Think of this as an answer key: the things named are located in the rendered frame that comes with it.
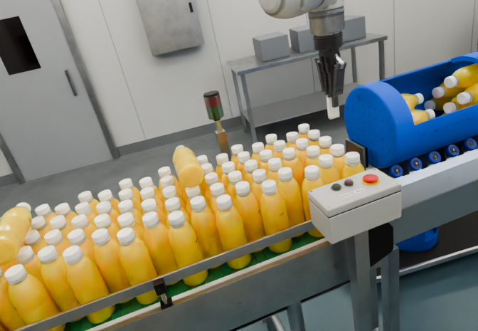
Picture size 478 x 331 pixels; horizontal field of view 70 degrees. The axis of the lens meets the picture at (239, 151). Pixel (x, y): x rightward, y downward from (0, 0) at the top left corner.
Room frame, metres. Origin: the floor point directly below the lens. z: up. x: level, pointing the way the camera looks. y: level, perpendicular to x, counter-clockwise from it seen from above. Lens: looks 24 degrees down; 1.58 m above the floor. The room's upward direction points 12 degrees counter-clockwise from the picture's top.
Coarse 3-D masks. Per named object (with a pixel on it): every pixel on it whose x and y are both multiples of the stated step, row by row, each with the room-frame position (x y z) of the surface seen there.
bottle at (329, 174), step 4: (320, 164) 0.87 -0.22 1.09; (332, 164) 0.86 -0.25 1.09; (320, 168) 0.87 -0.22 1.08; (324, 168) 0.86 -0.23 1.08; (328, 168) 0.86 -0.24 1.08; (332, 168) 0.86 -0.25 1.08; (320, 172) 0.86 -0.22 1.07; (324, 172) 0.85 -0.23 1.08; (328, 172) 0.85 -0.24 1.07; (332, 172) 0.85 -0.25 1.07; (336, 172) 0.85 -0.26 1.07; (320, 176) 0.85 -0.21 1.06; (324, 176) 0.85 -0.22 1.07; (328, 176) 0.84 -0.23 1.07; (332, 176) 0.84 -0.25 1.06; (336, 176) 0.85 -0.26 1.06; (324, 180) 0.84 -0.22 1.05; (328, 180) 0.84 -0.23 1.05; (332, 180) 0.84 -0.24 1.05; (336, 180) 0.84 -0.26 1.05
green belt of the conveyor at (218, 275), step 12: (300, 240) 0.80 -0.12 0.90; (312, 240) 0.79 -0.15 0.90; (264, 252) 0.78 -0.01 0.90; (252, 264) 0.74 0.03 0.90; (216, 276) 0.73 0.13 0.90; (168, 288) 0.73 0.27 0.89; (180, 288) 0.71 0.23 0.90; (192, 288) 0.70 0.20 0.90; (132, 300) 0.71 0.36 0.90; (156, 300) 0.69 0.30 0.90; (120, 312) 0.67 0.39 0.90; (72, 324) 0.67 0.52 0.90; (84, 324) 0.66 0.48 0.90; (96, 324) 0.65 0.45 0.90
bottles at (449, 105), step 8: (456, 96) 1.14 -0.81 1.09; (424, 104) 1.22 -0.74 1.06; (432, 104) 1.19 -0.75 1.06; (440, 104) 1.19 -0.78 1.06; (448, 104) 1.11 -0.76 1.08; (456, 104) 1.11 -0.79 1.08; (464, 104) 1.10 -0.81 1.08; (472, 104) 1.10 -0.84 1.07; (416, 112) 1.07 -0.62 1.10; (424, 112) 1.07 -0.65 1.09; (432, 112) 1.08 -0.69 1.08; (448, 112) 1.11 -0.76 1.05; (416, 120) 1.05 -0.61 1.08; (424, 120) 1.06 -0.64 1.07
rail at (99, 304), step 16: (304, 224) 0.77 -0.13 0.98; (256, 240) 0.74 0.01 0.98; (272, 240) 0.75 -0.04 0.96; (224, 256) 0.72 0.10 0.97; (240, 256) 0.73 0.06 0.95; (176, 272) 0.69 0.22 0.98; (192, 272) 0.70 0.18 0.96; (128, 288) 0.67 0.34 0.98; (144, 288) 0.67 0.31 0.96; (96, 304) 0.65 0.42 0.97; (112, 304) 0.65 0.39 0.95; (48, 320) 0.62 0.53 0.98; (64, 320) 0.63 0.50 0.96
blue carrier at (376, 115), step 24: (408, 72) 1.16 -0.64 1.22; (432, 72) 1.23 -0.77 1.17; (360, 96) 1.08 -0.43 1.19; (384, 96) 0.98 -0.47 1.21; (432, 96) 1.26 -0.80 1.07; (360, 120) 1.08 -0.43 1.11; (384, 120) 0.96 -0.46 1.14; (408, 120) 0.93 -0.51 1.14; (432, 120) 0.94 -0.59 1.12; (456, 120) 0.95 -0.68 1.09; (384, 144) 0.96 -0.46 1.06; (408, 144) 0.92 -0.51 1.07; (432, 144) 0.95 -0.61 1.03
